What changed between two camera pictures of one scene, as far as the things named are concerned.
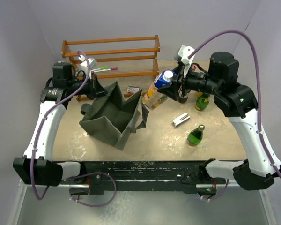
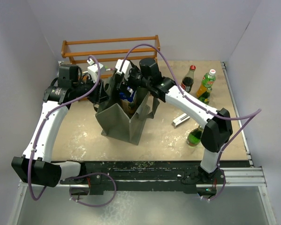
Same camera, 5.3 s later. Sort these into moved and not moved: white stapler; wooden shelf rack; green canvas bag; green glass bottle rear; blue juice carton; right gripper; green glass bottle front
Moved: green canvas bag; blue juice carton; right gripper
Not moved: green glass bottle rear; green glass bottle front; white stapler; wooden shelf rack
